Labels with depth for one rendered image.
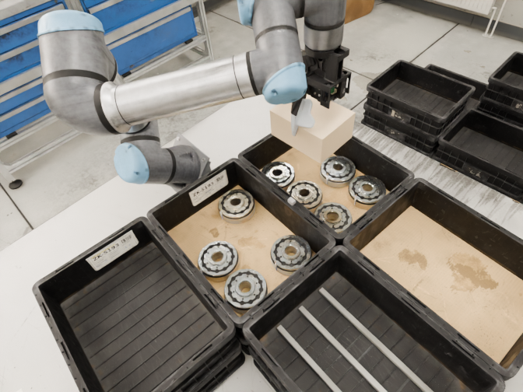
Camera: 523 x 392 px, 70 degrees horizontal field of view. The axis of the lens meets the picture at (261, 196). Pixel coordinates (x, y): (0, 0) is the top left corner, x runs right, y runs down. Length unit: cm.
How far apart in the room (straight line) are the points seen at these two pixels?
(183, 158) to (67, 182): 154
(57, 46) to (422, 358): 94
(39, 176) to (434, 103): 238
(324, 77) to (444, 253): 54
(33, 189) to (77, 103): 204
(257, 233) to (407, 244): 39
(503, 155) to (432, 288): 118
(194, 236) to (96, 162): 173
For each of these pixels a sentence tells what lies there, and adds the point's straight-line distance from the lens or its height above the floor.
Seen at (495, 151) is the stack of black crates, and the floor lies 38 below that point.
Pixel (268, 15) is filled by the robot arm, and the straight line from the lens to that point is 68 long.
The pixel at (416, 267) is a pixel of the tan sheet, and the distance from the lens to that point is 101.
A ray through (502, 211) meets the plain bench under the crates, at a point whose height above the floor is 70.
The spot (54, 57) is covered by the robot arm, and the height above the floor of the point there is 135.
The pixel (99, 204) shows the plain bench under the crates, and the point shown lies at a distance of 143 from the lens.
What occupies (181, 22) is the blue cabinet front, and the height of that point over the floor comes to 46.
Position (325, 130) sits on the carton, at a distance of 86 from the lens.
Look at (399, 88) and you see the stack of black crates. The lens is 213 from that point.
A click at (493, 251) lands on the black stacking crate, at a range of 107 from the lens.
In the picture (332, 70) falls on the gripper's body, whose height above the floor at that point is 126.
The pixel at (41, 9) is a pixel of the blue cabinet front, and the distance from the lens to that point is 254.
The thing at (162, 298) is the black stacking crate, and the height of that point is 83.
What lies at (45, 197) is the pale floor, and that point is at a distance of 267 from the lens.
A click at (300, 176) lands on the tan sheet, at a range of 115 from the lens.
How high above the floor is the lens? 168
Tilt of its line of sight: 50 degrees down
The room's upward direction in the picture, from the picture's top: 7 degrees counter-clockwise
